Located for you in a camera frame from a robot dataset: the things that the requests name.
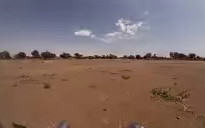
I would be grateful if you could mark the brown bare dirt ground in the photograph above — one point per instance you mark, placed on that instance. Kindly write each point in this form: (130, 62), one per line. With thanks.
(90, 100)

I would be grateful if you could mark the row of trees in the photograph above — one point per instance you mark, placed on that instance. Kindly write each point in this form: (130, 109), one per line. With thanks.
(48, 55)

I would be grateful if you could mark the robot's own part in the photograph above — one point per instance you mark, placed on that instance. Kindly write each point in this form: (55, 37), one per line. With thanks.
(63, 124)
(135, 125)

